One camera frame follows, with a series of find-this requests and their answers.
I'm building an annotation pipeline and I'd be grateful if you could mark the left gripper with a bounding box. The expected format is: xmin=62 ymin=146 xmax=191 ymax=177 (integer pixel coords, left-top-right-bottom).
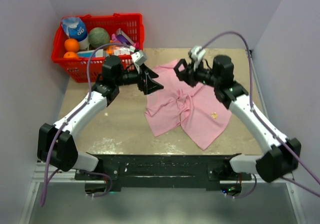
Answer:
xmin=115 ymin=63 xmax=164 ymax=95

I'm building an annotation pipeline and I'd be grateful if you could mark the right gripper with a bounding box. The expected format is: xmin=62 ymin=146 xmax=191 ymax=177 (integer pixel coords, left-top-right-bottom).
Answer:
xmin=177 ymin=58 xmax=221 ymax=88

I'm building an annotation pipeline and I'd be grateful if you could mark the small black stand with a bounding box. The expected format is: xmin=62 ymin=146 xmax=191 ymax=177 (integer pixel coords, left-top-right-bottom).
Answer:
xmin=173 ymin=59 xmax=189 ymax=83

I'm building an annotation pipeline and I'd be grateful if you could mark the pink garment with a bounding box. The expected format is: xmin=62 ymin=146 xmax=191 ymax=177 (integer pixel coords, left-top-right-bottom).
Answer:
xmin=144 ymin=60 xmax=232 ymax=150

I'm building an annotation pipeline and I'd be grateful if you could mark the gold rhinestone brooch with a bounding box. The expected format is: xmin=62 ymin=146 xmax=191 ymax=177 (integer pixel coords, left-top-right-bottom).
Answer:
xmin=210 ymin=112 xmax=218 ymax=119

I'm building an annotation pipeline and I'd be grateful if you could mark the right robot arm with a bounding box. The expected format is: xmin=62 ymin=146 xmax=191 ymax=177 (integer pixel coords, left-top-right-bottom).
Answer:
xmin=175 ymin=55 xmax=302 ymax=183

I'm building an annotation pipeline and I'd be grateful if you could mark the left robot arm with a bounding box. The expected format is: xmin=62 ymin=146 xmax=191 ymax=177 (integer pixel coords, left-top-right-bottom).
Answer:
xmin=37 ymin=51 xmax=163 ymax=180

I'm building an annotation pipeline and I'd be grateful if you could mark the pink white snack packet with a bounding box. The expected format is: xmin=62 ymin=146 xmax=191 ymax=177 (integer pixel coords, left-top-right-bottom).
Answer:
xmin=104 ymin=43 xmax=139 ymax=56

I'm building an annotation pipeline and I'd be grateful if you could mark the purple white box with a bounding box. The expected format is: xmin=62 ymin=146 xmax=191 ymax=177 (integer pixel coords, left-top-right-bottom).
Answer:
xmin=111 ymin=28 xmax=135 ymax=46

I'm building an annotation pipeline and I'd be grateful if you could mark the white blue carton box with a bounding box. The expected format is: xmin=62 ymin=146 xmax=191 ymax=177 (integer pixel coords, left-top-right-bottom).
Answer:
xmin=77 ymin=49 xmax=108 ymax=58

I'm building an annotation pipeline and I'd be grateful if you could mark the green melon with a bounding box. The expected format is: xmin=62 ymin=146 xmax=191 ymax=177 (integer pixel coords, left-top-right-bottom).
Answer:
xmin=88 ymin=27 xmax=110 ymax=49

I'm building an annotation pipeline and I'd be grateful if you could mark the red plastic shopping basket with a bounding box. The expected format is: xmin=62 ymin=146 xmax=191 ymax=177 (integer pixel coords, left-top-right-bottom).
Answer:
xmin=50 ymin=13 xmax=146 ymax=83

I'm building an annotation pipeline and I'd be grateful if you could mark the orange fruit lower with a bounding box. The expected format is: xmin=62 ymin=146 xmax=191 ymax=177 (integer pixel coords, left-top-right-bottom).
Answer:
xmin=63 ymin=51 xmax=79 ymax=59

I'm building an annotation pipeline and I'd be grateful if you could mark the orange fruit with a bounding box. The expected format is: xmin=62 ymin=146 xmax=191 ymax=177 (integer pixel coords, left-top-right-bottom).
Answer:
xmin=63 ymin=51 xmax=79 ymax=59
xmin=64 ymin=39 xmax=80 ymax=53

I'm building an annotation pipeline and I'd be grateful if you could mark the orange fruit upper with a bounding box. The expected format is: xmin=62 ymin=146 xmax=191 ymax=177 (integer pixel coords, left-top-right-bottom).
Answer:
xmin=64 ymin=39 xmax=80 ymax=53

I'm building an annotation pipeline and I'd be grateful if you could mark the blue white plastic bag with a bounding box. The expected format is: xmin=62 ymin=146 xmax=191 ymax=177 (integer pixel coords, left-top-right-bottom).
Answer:
xmin=61 ymin=17 xmax=89 ymax=50

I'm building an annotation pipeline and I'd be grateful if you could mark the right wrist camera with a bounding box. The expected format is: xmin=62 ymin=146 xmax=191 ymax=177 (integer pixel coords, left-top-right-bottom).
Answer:
xmin=188 ymin=46 xmax=206 ymax=71

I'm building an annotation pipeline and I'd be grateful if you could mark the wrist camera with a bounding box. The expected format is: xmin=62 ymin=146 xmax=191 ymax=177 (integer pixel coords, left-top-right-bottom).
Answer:
xmin=188 ymin=46 xmax=206 ymax=71
xmin=130 ymin=50 xmax=148 ymax=73

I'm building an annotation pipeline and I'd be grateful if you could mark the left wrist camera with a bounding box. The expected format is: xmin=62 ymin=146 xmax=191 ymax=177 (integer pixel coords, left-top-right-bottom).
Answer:
xmin=130 ymin=50 xmax=148 ymax=73

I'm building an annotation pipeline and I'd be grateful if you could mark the black metal base frame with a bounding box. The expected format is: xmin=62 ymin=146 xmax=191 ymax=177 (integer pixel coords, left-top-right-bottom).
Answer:
xmin=75 ymin=154 xmax=253 ymax=196

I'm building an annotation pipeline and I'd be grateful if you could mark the aluminium rail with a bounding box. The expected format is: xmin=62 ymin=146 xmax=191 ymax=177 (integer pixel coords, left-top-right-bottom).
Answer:
xmin=32 ymin=162 xmax=294 ymax=184

